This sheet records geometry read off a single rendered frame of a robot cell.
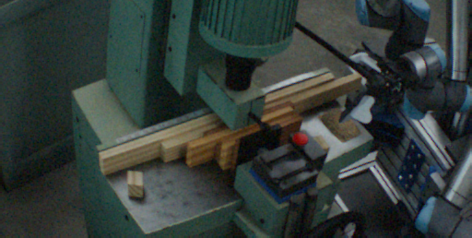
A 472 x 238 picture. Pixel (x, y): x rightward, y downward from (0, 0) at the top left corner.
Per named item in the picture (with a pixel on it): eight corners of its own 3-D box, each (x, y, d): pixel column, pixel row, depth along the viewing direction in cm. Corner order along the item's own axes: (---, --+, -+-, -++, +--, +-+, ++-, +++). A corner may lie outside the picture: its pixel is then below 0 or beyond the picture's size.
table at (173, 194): (170, 281, 122) (171, 267, 118) (97, 184, 140) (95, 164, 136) (390, 178, 152) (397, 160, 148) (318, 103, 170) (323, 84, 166)
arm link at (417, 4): (430, 46, 186) (438, 11, 178) (396, 41, 185) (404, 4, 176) (418, 24, 196) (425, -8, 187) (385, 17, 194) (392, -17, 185)
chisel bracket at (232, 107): (231, 138, 141) (237, 105, 135) (194, 96, 149) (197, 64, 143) (262, 126, 144) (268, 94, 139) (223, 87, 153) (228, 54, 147)
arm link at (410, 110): (438, 123, 153) (449, 89, 146) (405, 122, 152) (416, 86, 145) (430, 103, 159) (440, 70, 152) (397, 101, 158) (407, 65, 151)
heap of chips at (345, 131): (342, 143, 151) (344, 137, 149) (316, 116, 156) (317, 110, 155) (362, 133, 154) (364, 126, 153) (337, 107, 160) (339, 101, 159)
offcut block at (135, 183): (128, 183, 134) (127, 170, 131) (142, 184, 134) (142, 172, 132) (128, 196, 131) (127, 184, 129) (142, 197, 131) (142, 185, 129)
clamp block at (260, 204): (267, 237, 131) (276, 210, 125) (230, 196, 139) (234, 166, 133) (324, 209, 138) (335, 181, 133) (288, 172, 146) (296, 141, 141)
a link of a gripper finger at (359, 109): (352, 134, 133) (381, 101, 134) (335, 118, 137) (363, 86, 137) (356, 141, 135) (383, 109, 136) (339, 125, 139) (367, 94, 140)
